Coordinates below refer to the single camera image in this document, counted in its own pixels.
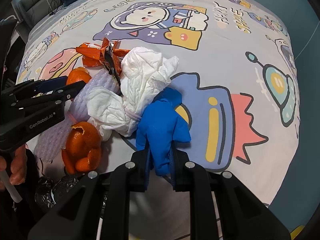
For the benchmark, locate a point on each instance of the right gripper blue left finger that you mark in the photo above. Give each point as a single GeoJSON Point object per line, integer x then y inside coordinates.
{"type": "Point", "coordinates": [148, 159]}

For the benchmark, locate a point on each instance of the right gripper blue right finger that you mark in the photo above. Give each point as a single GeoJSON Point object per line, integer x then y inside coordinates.
{"type": "Point", "coordinates": [171, 161]}

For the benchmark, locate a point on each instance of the blue glove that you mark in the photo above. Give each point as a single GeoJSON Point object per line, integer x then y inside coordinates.
{"type": "Point", "coordinates": [159, 126]}

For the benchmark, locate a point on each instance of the yellow rim trash bin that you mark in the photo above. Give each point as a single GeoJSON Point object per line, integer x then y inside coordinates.
{"type": "Point", "coordinates": [296, 231]}

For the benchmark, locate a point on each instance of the left hand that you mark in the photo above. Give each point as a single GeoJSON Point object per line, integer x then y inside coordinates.
{"type": "Point", "coordinates": [18, 166]}

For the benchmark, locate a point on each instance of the lavender foam wrap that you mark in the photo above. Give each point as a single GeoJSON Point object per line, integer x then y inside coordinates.
{"type": "Point", "coordinates": [52, 140]}

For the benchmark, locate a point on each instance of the orange peel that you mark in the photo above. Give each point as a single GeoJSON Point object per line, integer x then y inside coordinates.
{"type": "Point", "coordinates": [82, 152]}

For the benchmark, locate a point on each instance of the black plastic bag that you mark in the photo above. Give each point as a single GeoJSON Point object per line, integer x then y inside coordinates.
{"type": "Point", "coordinates": [48, 192]}

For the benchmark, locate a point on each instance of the white crumpled tissue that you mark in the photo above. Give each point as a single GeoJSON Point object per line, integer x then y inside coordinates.
{"type": "Point", "coordinates": [145, 73]}

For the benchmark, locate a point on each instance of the orange snack wrapper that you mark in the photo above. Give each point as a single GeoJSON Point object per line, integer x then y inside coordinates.
{"type": "Point", "coordinates": [107, 55]}

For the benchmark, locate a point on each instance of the cartoon space bed sheet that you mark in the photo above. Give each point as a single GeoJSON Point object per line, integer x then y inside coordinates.
{"type": "Point", "coordinates": [240, 99]}

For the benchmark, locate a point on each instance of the grey padded headboard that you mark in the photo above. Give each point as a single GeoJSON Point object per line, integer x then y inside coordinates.
{"type": "Point", "coordinates": [32, 11]}

